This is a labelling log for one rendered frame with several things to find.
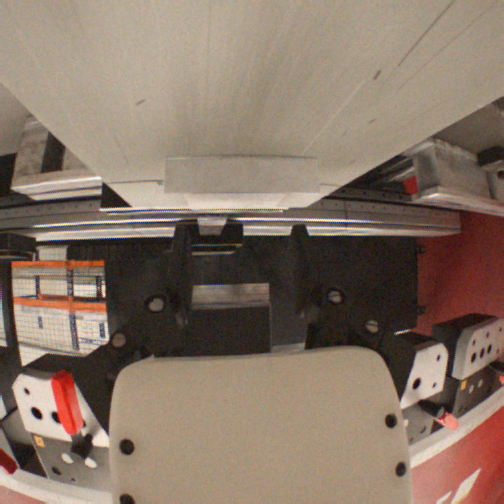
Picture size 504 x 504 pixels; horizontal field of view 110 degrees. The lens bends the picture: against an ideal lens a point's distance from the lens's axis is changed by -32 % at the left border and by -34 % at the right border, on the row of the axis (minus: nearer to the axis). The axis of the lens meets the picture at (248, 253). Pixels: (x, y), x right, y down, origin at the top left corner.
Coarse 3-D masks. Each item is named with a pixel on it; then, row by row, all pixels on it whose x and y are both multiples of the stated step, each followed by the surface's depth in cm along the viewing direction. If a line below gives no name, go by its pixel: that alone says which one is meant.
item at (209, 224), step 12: (204, 216) 30; (216, 216) 31; (192, 228) 45; (204, 228) 37; (216, 228) 37; (228, 228) 46; (240, 228) 46; (192, 240) 45; (204, 240) 45; (216, 240) 46; (228, 240) 46; (240, 240) 46; (192, 252) 46; (204, 252) 46; (216, 252) 47; (228, 252) 48
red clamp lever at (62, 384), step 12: (60, 372) 17; (60, 384) 16; (72, 384) 18; (60, 396) 16; (72, 396) 17; (60, 408) 16; (72, 408) 17; (60, 420) 16; (72, 420) 17; (72, 432) 16; (84, 444) 17; (72, 456) 15; (84, 456) 16
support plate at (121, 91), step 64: (0, 0) 2; (64, 0) 3; (128, 0) 4; (192, 0) 4; (256, 0) 4; (320, 0) 4; (384, 0) 4; (448, 0) 3; (0, 64) 4; (64, 64) 5; (128, 64) 6; (192, 64) 6; (256, 64) 7; (320, 64) 6; (384, 64) 6; (448, 64) 5; (64, 128) 9; (128, 128) 10; (192, 128) 10; (256, 128) 11; (320, 128) 11; (384, 128) 10; (128, 192) 19; (320, 192) 21
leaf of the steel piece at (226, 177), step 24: (168, 168) 13; (192, 168) 13; (216, 168) 13; (240, 168) 14; (264, 168) 14; (288, 168) 14; (312, 168) 14; (168, 192) 13; (192, 192) 13; (216, 192) 13; (240, 192) 14; (264, 192) 14; (288, 192) 14; (312, 192) 14
